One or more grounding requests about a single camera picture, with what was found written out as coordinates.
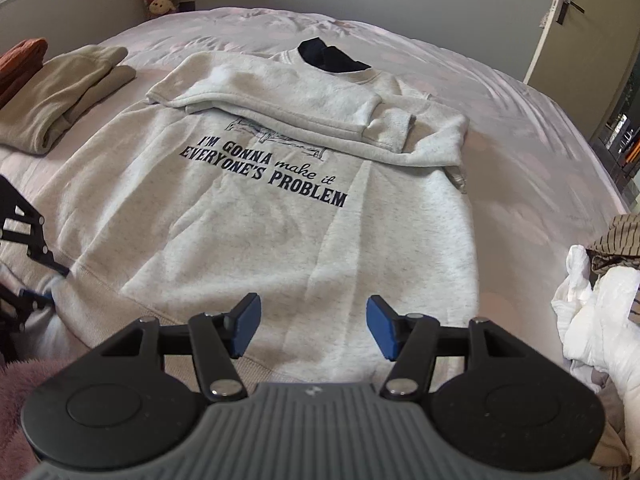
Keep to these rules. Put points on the taupe cloth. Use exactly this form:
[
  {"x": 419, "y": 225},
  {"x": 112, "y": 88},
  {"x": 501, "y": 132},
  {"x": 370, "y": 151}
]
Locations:
[{"x": 620, "y": 435}]

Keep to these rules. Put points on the pile of striped and white clothes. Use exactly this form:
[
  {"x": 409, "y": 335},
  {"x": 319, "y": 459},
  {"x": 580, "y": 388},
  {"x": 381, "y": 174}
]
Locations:
[{"x": 615, "y": 245}]

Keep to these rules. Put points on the purple fluffy blanket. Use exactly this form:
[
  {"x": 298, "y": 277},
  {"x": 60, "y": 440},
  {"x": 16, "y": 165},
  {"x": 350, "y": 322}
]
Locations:
[{"x": 25, "y": 410}]

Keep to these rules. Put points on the bed with pink dotted sheet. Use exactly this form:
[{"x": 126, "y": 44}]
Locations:
[{"x": 525, "y": 160}]

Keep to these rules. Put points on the grey printed sweatshirt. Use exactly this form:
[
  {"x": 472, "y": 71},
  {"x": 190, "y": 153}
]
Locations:
[{"x": 275, "y": 250}]

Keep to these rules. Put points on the beige door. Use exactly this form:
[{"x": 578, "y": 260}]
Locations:
[{"x": 560, "y": 45}]

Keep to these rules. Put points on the folded beige garment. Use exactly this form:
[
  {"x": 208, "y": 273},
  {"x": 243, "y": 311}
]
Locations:
[{"x": 55, "y": 95}]

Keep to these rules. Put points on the beige headboard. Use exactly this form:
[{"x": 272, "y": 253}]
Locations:
[{"x": 75, "y": 10}]

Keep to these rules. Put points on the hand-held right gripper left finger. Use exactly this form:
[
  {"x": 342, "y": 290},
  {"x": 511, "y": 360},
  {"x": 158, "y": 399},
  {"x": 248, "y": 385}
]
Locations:
[{"x": 245, "y": 325}]

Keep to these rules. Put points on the rust brown cloth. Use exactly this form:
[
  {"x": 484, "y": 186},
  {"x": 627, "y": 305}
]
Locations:
[{"x": 20, "y": 60}]

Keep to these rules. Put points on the white cloth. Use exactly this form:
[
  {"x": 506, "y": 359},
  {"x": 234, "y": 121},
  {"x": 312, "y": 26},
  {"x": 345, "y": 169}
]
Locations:
[{"x": 600, "y": 320}]

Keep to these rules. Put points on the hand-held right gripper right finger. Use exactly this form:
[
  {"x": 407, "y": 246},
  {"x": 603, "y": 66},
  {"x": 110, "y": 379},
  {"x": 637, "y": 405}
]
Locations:
[{"x": 382, "y": 327}]

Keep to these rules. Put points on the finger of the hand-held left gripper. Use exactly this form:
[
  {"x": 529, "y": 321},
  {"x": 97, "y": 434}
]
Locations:
[
  {"x": 37, "y": 297},
  {"x": 30, "y": 240}
]

